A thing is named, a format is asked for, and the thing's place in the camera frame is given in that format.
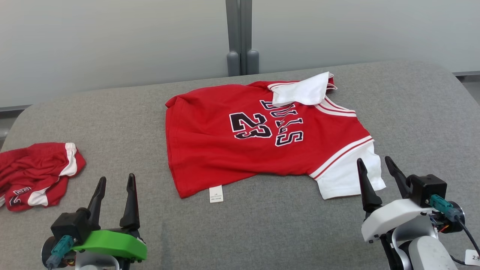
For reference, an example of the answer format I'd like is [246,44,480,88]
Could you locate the red shorts white trim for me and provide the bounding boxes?
[0,142,87,212]

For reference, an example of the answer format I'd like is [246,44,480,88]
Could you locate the teal plug camera cable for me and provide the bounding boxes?
[429,194,480,257]
[46,235,74,269]

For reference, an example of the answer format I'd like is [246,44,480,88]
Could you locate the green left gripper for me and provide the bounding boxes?
[71,173,147,261]

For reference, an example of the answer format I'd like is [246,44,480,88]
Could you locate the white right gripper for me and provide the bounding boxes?
[357,156,432,243]

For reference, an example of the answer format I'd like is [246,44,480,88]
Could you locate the white cable tag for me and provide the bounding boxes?
[465,249,480,267]

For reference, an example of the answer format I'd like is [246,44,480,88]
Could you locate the grey double partition post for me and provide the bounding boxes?
[225,0,260,77]

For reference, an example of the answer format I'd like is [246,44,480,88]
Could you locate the red basketball jersey white sleeves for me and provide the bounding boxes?
[165,71,387,204]

